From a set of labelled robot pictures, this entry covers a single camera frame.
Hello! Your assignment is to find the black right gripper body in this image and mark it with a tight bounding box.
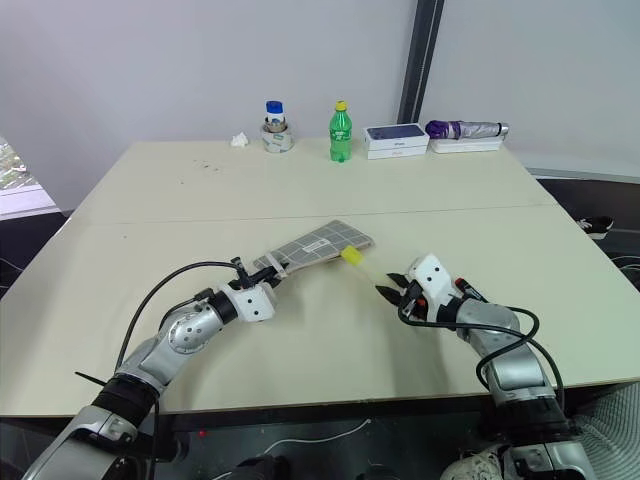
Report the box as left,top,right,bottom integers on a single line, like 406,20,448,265
397,277,431,321

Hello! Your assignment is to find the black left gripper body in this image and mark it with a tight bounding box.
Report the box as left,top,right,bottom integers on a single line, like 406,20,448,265
237,271,276,293

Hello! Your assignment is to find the yellow-capped clear tube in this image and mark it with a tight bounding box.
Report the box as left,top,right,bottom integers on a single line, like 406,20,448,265
341,245,397,292

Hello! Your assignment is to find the grey grid pencil pouch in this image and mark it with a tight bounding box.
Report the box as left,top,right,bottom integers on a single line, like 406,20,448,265
252,218,377,279

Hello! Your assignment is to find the black zip tie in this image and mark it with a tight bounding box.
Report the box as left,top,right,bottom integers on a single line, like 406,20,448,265
74,371,110,390

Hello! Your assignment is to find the plain white phone box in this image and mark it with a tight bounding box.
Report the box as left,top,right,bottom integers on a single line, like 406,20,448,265
366,144,430,161

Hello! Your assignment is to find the white tape roll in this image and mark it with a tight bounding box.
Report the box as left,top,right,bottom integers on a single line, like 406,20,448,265
260,118,296,154

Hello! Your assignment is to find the phone box with blue picture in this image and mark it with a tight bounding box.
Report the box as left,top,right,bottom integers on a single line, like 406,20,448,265
362,124,431,152

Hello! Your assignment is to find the flat white box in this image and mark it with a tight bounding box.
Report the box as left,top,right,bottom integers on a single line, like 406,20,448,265
429,136,504,155

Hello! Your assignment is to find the green soda bottle yellow cap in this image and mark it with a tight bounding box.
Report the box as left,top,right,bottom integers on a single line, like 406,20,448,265
328,100,353,164

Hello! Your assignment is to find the white bottle with blue cap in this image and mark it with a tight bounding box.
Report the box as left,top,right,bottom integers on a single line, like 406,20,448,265
264,100,287,134

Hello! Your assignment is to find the folded purple umbrella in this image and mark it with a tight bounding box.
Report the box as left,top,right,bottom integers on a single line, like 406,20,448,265
425,119,512,142

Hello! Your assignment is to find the white mesh shoe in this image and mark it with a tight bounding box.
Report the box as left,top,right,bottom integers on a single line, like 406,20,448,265
441,446,507,480

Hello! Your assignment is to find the black sneaker with white sole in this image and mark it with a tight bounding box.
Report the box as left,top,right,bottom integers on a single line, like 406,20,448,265
574,215,616,239

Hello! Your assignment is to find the white ribbed fabric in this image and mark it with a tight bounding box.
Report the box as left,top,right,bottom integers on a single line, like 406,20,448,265
573,381,640,480

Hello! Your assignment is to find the window with grey sill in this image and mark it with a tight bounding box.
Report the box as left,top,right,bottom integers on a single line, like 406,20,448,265
0,134,57,221

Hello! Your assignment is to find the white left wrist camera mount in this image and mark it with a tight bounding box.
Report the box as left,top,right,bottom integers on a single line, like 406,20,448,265
221,282,279,324

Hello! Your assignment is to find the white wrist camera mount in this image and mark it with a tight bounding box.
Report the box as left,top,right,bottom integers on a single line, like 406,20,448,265
221,282,279,324
405,253,455,322

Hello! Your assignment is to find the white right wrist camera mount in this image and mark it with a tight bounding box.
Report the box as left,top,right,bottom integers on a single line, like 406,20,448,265
405,253,455,322

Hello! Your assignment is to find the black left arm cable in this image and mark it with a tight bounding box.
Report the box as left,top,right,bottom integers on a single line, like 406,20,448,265
114,256,251,374

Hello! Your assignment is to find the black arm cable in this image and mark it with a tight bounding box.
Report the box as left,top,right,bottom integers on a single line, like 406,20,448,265
397,294,567,419
114,256,251,374

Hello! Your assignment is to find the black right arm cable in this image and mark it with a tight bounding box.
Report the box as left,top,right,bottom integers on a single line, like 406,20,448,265
397,294,567,419

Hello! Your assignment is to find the thin white floor cable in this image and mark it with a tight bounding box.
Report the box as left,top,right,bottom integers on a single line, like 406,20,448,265
268,418,372,447

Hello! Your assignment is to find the dark vertical wall post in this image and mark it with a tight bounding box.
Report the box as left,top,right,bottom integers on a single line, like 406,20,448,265
399,0,447,134

